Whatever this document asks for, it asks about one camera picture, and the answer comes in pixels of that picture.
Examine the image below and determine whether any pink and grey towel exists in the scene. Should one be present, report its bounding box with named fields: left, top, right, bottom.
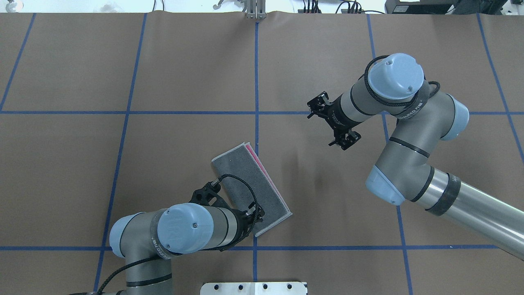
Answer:
left=211, top=142, right=292, bottom=238

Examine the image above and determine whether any aluminium frame post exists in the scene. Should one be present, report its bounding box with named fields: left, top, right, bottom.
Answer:
left=242, top=0, right=267, bottom=20

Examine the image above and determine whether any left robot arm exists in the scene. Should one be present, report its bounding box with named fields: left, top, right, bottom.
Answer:
left=94, top=203, right=264, bottom=295

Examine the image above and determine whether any white pedestal column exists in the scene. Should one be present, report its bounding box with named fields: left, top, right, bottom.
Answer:
left=200, top=281, right=309, bottom=295

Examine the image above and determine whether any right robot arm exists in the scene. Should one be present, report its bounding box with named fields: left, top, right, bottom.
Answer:
left=307, top=53, right=524, bottom=259

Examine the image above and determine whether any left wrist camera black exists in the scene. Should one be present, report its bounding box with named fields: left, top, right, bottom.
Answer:
left=189, top=179, right=231, bottom=209

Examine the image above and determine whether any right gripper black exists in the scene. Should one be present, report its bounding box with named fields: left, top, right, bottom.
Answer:
left=307, top=91, right=361, bottom=150

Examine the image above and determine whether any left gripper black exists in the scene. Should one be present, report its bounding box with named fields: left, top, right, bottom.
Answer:
left=233, top=203, right=265, bottom=238

